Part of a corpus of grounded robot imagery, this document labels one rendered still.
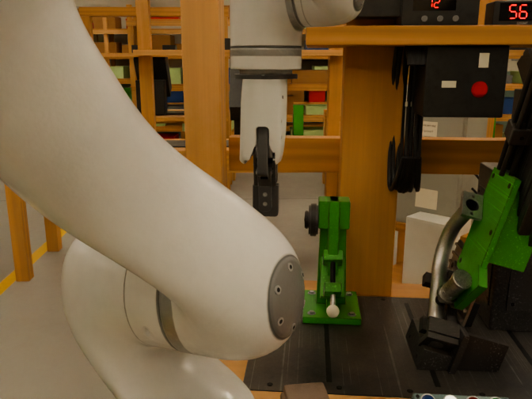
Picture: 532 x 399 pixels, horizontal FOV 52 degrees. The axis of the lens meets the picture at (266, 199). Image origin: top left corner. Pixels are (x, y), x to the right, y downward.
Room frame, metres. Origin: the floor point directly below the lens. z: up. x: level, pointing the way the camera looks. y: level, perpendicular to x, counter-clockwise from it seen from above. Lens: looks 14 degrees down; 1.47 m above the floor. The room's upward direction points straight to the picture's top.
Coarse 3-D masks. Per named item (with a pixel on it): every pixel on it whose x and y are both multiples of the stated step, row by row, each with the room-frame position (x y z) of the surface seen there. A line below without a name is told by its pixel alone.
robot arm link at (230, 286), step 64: (0, 0) 0.26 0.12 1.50; (64, 0) 0.31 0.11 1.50; (0, 64) 0.28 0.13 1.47; (64, 64) 0.31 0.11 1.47; (0, 128) 0.30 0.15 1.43; (64, 128) 0.31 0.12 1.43; (128, 128) 0.35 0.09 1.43; (64, 192) 0.33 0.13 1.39; (128, 192) 0.35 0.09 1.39; (192, 192) 0.39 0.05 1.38; (128, 256) 0.35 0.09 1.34; (192, 256) 0.37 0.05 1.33; (256, 256) 0.40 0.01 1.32; (192, 320) 0.38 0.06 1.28; (256, 320) 0.38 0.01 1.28
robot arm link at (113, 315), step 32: (96, 256) 0.45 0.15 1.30; (64, 288) 0.46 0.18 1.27; (96, 288) 0.44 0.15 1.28; (128, 288) 0.42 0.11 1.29; (96, 320) 0.44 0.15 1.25; (128, 320) 0.42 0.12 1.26; (96, 352) 0.44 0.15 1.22; (128, 352) 0.45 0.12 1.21; (160, 352) 0.47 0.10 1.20; (128, 384) 0.43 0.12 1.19; (160, 384) 0.44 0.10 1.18; (192, 384) 0.45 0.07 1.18; (224, 384) 0.46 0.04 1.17
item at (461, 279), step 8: (456, 272) 0.93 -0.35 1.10; (464, 272) 0.93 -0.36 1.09; (448, 280) 0.95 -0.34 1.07; (456, 280) 0.92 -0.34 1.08; (464, 280) 0.92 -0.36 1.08; (472, 280) 0.92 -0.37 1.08; (440, 288) 0.97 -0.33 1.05; (448, 288) 0.94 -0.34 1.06; (456, 288) 0.92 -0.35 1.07; (464, 288) 0.91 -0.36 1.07; (440, 296) 0.96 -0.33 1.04; (448, 296) 0.94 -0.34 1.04; (456, 296) 0.94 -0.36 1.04
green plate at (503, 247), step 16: (496, 176) 1.00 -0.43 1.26; (512, 176) 0.94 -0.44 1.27; (496, 192) 0.97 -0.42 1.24; (512, 192) 0.91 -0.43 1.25; (496, 208) 0.94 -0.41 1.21; (512, 208) 0.92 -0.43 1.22; (480, 224) 0.99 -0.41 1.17; (496, 224) 0.92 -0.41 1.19; (512, 224) 0.92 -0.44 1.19; (480, 240) 0.96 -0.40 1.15; (496, 240) 0.91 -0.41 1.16; (512, 240) 0.92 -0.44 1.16; (528, 240) 0.92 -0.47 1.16; (464, 256) 1.00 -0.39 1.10; (480, 256) 0.93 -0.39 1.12; (496, 256) 0.93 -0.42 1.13; (512, 256) 0.92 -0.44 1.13; (528, 256) 0.92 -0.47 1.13
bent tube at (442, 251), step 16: (464, 192) 1.02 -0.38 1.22; (464, 208) 1.00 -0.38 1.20; (480, 208) 1.00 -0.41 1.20; (448, 224) 1.06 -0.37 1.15; (464, 224) 1.04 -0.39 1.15; (448, 240) 1.06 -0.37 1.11; (448, 256) 1.06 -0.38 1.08; (432, 272) 1.05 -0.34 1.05; (432, 288) 1.01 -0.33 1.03; (432, 304) 0.99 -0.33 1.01
